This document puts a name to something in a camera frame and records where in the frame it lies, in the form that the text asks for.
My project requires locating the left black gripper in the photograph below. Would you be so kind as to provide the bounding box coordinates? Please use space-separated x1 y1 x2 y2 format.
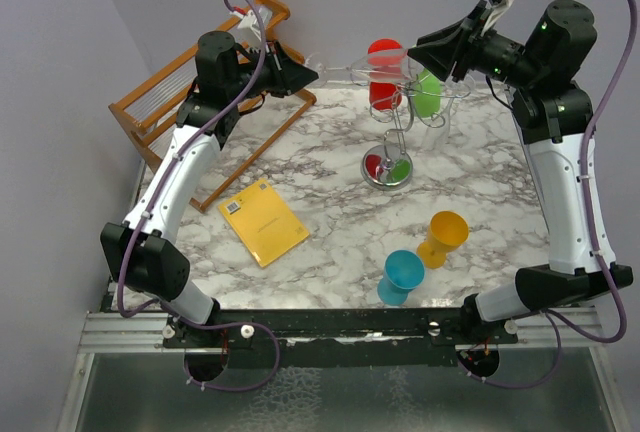
226 38 317 103

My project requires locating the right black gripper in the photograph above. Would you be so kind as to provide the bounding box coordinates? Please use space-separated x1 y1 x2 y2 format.
409 0 542 89

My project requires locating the clear champagne flute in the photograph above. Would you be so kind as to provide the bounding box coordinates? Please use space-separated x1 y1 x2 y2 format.
304 48 421 85
421 75 475 152

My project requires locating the green plastic wine glass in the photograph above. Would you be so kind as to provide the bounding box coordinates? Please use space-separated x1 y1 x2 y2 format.
412 69 441 119

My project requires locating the red plastic wine glass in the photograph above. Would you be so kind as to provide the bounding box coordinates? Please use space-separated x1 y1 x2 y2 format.
367 39 405 113

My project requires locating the orange plastic wine glass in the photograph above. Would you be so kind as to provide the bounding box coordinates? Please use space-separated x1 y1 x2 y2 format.
416 211 469 269

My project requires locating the blue plastic wine glass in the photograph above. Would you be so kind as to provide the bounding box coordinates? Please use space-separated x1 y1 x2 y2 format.
377 250 425 306

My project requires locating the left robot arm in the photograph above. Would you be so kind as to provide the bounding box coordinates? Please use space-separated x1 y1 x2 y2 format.
100 31 318 347

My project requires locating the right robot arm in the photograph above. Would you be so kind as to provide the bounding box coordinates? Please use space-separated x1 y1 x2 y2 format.
408 0 633 343

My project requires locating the chrome wine glass rack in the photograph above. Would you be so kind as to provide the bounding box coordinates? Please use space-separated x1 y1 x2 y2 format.
349 64 474 190

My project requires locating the wooden shelf rack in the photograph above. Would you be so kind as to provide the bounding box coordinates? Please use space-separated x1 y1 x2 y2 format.
108 0 318 214

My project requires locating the yellow book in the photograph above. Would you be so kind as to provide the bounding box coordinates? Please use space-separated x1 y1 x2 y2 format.
218 179 310 268

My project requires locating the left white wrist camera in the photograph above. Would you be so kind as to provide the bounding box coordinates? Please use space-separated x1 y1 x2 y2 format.
235 5 273 49

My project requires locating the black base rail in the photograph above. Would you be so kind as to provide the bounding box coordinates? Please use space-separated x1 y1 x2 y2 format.
163 307 517 369

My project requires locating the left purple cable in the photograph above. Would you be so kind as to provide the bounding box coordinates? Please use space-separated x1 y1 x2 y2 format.
115 0 267 319

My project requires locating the purple cable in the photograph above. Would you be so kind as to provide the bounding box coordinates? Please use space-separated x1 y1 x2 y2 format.
519 0 637 346
115 0 267 319

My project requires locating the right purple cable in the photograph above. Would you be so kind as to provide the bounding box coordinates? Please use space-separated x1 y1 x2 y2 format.
519 0 637 346

